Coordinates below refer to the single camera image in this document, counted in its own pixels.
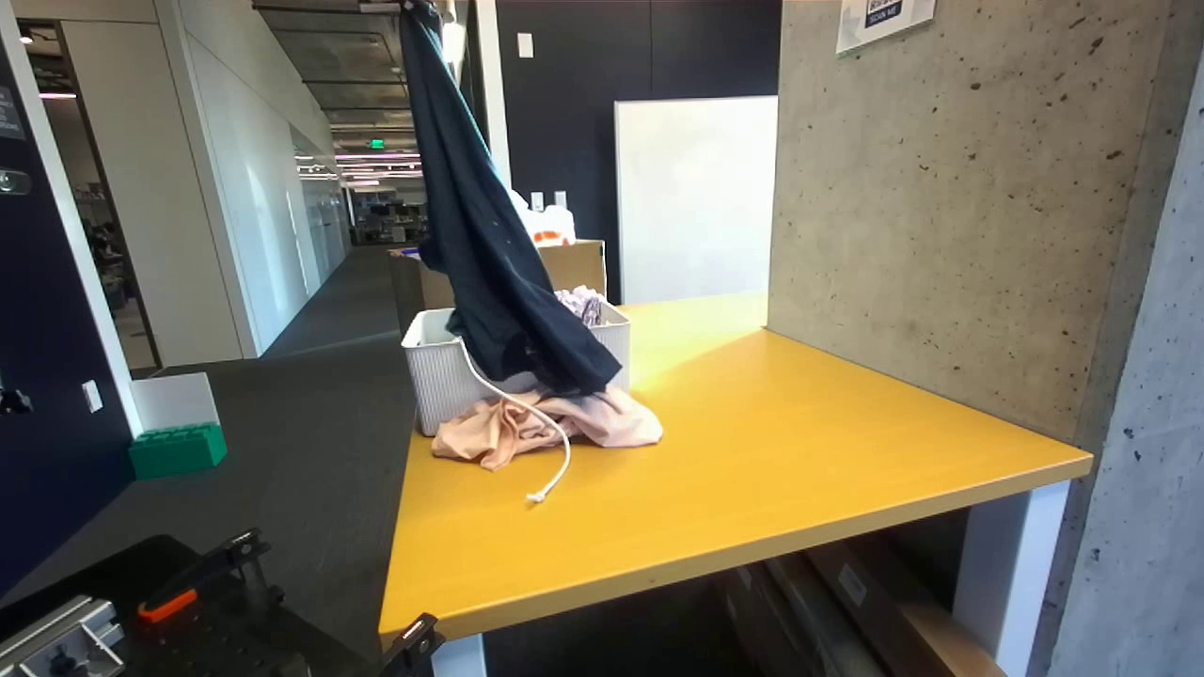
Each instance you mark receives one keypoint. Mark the dark blue shirt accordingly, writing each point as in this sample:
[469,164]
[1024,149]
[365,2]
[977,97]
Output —
[492,250]

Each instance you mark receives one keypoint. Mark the grey plastic laundry basket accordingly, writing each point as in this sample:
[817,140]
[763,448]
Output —
[434,376]

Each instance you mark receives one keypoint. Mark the floral patterned cloth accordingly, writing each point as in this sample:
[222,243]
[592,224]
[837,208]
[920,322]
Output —
[590,307]

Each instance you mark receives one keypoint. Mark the pink cloth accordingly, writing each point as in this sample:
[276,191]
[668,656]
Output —
[605,420]

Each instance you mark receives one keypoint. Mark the brown cardboard box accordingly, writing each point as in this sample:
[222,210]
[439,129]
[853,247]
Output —
[571,265]

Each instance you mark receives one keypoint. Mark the white plastic bottle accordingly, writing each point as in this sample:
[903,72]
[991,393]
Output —
[536,220]
[563,220]

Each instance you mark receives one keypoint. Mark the white board panel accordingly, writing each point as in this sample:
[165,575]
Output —
[699,199]

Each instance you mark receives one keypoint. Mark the yellow wooden table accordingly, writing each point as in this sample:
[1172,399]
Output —
[753,476]

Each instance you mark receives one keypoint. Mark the brown board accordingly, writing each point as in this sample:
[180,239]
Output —
[778,621]
[903,613]

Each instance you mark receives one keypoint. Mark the black table clamp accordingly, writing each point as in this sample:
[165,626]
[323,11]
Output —
[410,639]

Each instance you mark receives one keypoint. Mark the white block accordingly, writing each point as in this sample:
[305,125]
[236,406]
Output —
[176,399]

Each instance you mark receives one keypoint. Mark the green box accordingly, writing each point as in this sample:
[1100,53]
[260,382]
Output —
[176,452]

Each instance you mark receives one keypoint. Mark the black perforated breadboard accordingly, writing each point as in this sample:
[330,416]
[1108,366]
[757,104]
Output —
[251,645]

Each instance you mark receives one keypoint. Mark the orange black bar clamp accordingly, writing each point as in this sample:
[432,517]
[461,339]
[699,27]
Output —
[170,605]

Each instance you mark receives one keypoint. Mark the aluminium extrusion profile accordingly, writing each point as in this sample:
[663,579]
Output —
[57,634]

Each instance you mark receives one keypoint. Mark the white wall switch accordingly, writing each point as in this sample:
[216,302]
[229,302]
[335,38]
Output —
[526,45]

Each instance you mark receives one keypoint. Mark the white printed wall poster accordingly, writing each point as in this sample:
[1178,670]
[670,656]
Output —
[877,20]

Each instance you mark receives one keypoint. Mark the white wall outlet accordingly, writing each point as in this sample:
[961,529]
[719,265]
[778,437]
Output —
[93,394]

